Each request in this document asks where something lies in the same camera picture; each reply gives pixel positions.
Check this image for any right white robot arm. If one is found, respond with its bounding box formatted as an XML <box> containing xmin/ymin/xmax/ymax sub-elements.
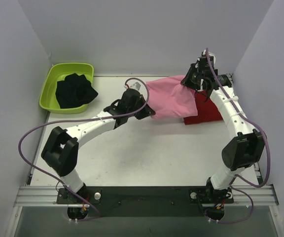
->
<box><xmin>181</xmin><ymin>54</ymin><xmax>270</xmax><ymax>190</ymax></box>

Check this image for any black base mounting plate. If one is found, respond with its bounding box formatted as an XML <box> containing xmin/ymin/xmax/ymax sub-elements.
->
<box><xmin>55</xmin><ymin>185</ymin><xmax>234</xmax><ymax>218</ymax></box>

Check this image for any aluminium extrusion rail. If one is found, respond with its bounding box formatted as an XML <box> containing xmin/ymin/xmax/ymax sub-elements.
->
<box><xmin>13</xmin><ymin>162</ymin><xmax>280</xmax><ymax>207</ymax></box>

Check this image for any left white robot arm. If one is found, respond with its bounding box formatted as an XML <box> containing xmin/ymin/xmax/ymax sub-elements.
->
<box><xmin>41</xmin><ymin>88</ymin><xmax>155</xmax><ymax>203</ymax></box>

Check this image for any green plastic basin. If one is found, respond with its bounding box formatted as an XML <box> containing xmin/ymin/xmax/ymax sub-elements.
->
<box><xmin>39</xmin><ymin>62</ymin><xmax>94</xmax><ymax>114</ymax></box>

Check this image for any red t shirt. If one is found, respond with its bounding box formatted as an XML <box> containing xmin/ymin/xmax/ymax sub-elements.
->
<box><xmin>183</xmin><ymin>92</ymin><xmax>223</xmax><ymax>125</ymax></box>

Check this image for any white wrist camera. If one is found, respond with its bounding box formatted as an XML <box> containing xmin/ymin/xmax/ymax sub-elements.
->
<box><xmin>124</xmin><ymin>82</ymin><xmax>141</xmax><ymax>91</ymax></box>
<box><xmin>201</xmin><ymin>49</ymin><xmax>216</xmax><ymax>64</ymax></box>

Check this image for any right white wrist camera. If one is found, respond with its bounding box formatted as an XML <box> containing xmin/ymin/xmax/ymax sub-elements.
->
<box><xmin>201</xmin><ymin>49</ymin><xmax>216</xmax><ymax>64</ymax></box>

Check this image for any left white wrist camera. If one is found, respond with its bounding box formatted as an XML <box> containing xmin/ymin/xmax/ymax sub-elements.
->
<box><xmin>124</xmin><ymin>82</ymin><xmax>141</xmax><ymax>91</ymax></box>

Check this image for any pink t shirt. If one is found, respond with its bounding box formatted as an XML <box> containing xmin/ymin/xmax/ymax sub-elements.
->
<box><xmin>146</xmin><ymin>75</ymin><xmax>198</xmax><ymax>119</ymax></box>

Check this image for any black t shirt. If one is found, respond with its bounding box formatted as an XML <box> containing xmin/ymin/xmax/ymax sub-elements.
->
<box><xmin>55</xmin><ymin>73</ymin><xmax>99</xmax><ymax>109</ymax></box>

